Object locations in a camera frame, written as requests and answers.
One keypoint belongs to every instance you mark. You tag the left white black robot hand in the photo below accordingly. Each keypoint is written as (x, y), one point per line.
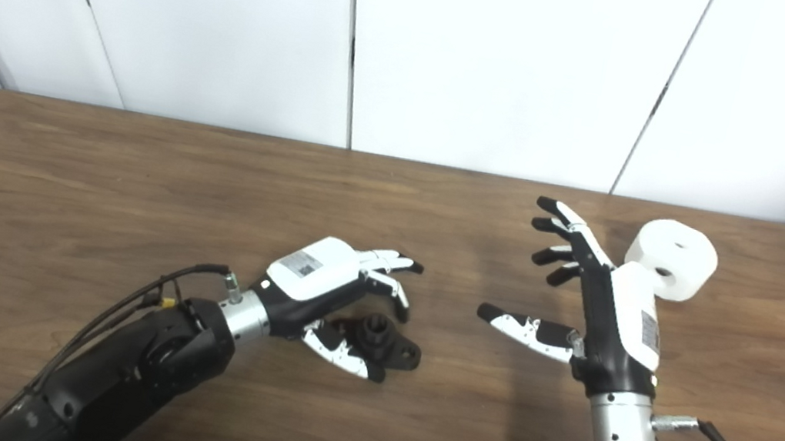
(311, 271)

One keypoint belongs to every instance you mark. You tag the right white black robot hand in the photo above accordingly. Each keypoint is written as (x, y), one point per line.
(612, 339)

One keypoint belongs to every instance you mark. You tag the round white piece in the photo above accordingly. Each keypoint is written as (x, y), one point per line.
(683, 252)

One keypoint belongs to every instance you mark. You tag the black flanged holder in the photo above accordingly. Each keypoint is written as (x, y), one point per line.
(396, 349)

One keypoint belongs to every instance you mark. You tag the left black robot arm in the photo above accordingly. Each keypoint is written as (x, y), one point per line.
(137, 369)

